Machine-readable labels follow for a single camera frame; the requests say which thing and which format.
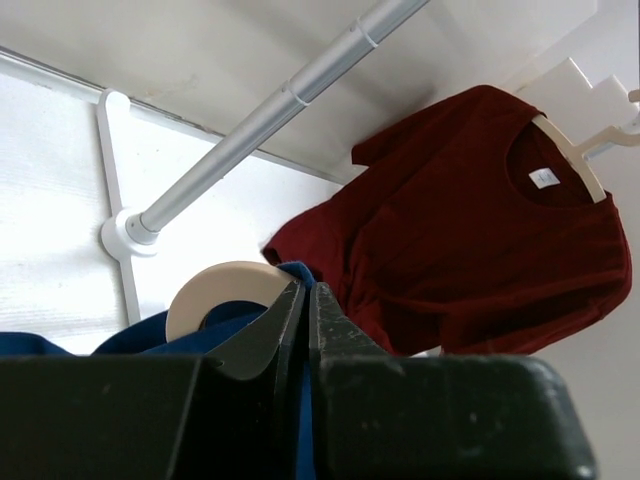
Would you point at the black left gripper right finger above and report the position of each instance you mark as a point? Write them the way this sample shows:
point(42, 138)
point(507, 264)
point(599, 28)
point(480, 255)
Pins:
point(379, 416)

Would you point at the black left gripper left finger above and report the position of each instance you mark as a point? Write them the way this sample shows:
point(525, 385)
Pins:
point(150, 415)

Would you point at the blue printed t-shirt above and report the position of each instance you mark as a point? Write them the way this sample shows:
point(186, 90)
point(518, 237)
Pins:
point(210, 330)

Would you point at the dark red t-shirt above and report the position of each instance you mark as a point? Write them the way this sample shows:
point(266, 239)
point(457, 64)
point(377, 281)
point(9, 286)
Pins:
point(467, 231)

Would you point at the wooden hanger with shirt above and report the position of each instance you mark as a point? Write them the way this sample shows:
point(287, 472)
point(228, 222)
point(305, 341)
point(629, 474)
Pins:
point(579, 155)

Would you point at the white clothes rack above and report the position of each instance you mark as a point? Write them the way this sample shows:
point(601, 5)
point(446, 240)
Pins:
point(128, 234)

